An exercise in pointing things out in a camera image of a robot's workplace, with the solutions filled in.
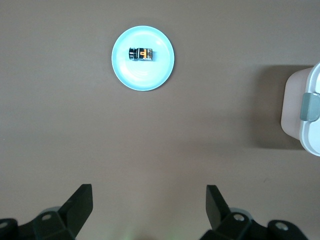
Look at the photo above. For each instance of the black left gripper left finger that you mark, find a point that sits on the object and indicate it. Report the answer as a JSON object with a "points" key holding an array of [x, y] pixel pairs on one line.
{"points": [[77, 207]]}

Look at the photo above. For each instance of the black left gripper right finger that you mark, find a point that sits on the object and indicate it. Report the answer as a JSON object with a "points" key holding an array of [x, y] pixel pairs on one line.
{"points": [[217, 207]]}

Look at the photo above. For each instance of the brown table mat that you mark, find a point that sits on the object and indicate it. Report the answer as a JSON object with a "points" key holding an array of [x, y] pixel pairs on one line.
{"points": [[75, 125]]}

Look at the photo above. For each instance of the white lidded storage box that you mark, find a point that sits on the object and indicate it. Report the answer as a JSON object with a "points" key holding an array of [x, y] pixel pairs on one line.
{"points": [[292, 112]]}

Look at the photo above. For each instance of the grey box clip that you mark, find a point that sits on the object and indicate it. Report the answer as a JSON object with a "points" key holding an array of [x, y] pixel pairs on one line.
{"points": [[310, 107]]}

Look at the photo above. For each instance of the light blue round plate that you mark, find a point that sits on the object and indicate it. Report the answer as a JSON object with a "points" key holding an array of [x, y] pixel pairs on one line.
{"points": [[142, 77]]}

